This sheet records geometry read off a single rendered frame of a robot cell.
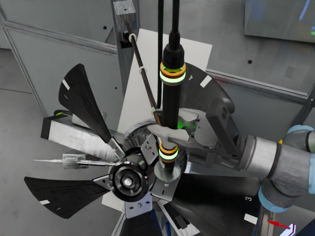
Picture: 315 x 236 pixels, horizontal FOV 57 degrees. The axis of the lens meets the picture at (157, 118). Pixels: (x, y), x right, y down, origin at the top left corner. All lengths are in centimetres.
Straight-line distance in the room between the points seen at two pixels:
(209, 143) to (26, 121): 228
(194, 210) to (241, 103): 82
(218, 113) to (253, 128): 113
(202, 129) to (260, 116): 99
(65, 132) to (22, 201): 131
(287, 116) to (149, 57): 80
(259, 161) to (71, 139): 68
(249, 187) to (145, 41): 58
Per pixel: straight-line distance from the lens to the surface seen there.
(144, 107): 105
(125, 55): 135
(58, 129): 109
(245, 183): 87
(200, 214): 83
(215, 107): 53
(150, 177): 81
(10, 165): 251
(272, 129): 164
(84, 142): 104
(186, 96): 80
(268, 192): 70
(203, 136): 59
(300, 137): 76
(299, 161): 61
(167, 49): 47
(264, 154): 59
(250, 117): 159
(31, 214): 226
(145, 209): 93
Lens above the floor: 195
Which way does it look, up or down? 51 degrees down
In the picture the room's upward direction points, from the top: straight up
